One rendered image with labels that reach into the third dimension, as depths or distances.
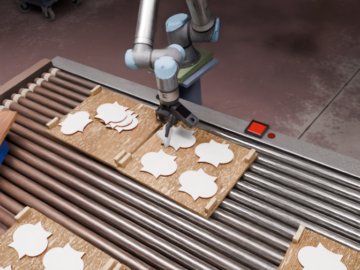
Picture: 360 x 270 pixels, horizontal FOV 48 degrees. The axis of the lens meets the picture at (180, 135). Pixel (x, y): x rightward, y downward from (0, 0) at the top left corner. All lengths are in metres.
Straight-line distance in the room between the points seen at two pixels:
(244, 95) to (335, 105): 0.70
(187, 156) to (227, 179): 0.19
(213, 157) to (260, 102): 1.80
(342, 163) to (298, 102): 1.76
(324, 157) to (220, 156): 0.39
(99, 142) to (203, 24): 0.73
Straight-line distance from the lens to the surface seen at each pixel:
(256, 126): 1.69
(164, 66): 1.41
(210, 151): 1.56
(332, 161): 1.62
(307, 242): 1.35
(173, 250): 1.34
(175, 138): 1.63
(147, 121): 1.74
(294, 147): 1.64
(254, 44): 4.02
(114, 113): 1.77
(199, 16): 1.89
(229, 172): 1.50
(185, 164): 1.54
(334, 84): 3.57
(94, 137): 1.72
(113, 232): 1.41
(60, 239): 1.43
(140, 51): 1.55
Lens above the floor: 2.06
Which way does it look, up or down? 43 degrees down
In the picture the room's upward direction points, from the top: 7 degrees counter-clockwise
